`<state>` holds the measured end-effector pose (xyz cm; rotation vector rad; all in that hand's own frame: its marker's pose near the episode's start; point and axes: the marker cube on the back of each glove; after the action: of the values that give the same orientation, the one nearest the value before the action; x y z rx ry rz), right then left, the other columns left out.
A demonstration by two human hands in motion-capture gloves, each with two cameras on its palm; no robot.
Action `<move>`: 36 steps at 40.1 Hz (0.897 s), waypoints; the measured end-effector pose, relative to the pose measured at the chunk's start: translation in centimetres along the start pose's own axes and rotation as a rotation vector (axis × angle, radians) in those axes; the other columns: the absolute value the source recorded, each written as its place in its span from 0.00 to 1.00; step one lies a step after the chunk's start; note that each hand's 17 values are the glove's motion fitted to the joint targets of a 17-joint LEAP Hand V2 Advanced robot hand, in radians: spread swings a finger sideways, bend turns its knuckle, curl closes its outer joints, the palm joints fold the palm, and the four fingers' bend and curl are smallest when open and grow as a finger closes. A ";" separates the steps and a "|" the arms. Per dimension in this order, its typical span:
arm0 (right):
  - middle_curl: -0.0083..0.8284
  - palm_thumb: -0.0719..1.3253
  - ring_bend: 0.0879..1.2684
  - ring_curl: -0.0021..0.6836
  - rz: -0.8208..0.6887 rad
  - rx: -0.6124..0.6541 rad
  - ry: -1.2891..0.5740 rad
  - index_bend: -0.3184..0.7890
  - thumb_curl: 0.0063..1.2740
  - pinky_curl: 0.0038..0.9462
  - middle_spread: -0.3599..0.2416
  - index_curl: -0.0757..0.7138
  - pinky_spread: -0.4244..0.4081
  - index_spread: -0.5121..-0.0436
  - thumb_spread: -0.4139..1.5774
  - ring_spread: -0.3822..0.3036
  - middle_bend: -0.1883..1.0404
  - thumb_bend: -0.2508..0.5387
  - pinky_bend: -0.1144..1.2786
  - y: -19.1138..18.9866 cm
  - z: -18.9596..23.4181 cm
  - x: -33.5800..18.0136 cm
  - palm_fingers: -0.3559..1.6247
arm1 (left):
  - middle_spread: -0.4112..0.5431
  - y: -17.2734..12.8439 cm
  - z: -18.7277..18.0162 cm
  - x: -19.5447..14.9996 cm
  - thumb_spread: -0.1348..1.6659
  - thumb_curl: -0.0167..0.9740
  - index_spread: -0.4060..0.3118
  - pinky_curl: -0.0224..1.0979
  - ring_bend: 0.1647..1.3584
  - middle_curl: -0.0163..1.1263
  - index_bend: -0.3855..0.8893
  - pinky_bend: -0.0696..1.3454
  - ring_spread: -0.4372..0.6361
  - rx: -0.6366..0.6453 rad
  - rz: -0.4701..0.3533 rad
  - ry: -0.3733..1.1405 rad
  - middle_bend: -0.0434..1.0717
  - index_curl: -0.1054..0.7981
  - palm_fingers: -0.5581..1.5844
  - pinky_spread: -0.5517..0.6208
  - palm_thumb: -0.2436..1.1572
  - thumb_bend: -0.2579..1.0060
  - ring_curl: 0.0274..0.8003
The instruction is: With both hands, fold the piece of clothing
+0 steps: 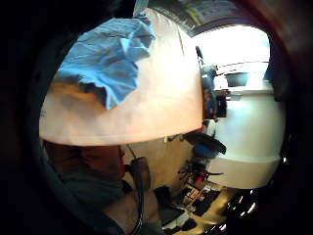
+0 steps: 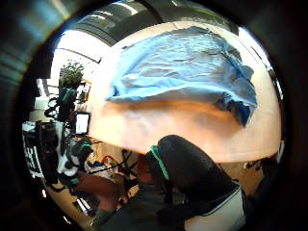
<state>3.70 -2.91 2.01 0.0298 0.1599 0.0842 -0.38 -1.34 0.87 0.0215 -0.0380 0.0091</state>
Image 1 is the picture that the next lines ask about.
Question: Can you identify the blue and black equipment stand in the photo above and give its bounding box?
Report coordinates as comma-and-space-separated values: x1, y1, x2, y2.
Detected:
195, 45, 219, 120

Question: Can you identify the blue cloth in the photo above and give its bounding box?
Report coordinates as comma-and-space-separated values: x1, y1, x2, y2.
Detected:
53, 13, 157, 111

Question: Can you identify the the person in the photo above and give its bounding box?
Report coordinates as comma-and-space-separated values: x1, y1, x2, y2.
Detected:
42, 140, 164, 235

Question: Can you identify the white counter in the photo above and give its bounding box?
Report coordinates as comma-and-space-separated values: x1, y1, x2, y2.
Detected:
205, 85, 288, 190

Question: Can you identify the black cable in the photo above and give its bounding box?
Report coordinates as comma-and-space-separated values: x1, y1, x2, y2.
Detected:
126, 144, 147, 235

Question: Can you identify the black and red floor clutter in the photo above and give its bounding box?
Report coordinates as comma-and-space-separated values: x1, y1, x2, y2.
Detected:
177, 159, 225, 190

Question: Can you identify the dark bin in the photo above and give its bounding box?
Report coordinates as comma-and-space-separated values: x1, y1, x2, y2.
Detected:
224, 71, 250, 88

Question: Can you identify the black box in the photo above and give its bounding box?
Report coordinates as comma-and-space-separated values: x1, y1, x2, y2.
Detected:
214, 90, 229, 118

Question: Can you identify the black office chair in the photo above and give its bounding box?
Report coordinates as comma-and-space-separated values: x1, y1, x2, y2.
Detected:
183, 130, 228, 161

